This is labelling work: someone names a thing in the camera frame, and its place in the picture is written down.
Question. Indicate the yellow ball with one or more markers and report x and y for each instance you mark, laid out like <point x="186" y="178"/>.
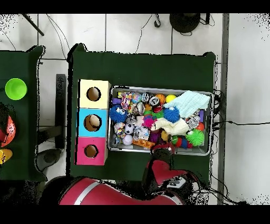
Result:
<point x="170" y="98"/>

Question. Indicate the wooden box with three holes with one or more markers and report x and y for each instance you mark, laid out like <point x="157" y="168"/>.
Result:
<point x="92" y="124"/>

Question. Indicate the shallow silver mesh bin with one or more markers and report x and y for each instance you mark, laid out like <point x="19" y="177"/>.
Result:
<point x="189" y="150"/>

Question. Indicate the black round stand base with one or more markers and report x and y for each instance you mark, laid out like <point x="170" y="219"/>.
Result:
<point x="184" y="22"/>

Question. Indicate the white baseball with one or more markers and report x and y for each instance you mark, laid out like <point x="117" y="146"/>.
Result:
<point x="127" y="140"/>

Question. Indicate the light blue waffle cloth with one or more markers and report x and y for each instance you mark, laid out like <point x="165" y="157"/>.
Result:
<point x="187" y="102"/>

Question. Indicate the green spiky ball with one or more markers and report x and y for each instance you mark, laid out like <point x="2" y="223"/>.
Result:
<point x="195" y="137"/>

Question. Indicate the black rod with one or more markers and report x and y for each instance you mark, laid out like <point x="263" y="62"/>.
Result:
<point x="33" y="25"/>

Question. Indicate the orange plastic block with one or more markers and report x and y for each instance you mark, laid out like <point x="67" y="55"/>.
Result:
<point x="142" y="143"/>

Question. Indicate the orange plastic bowl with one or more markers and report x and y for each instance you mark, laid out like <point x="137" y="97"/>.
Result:
<point x="11" y="132"/>

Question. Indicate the black and white soccer ball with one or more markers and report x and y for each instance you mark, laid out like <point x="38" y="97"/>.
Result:
<point x="129" y="128"/>

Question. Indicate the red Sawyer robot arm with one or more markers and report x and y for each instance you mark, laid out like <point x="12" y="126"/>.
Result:
<point x="118" y="194"/>

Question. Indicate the dark green tablecloth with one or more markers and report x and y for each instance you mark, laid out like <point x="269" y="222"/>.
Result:
<point x="19" y="63"/>
<point x="137" y="69"/>

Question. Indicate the green plastic cup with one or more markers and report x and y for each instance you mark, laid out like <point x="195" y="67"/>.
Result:
<point x="16" y="88"/>

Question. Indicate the black upright panel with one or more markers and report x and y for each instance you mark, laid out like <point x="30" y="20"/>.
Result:
<point x="60" y="105"/>

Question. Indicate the blue spiky ball with eyes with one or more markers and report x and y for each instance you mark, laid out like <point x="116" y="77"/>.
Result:
<point x="117" y="115"/>

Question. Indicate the orange toy basketball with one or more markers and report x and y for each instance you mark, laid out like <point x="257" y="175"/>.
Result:
<point x="161" y="98"/>

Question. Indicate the cream waffle cloth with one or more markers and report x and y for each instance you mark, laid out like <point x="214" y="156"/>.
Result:
<point x="173" y="126"/>

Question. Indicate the yellow plastic toy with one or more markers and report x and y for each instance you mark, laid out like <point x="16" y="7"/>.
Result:
<point x="6" y="156"/>

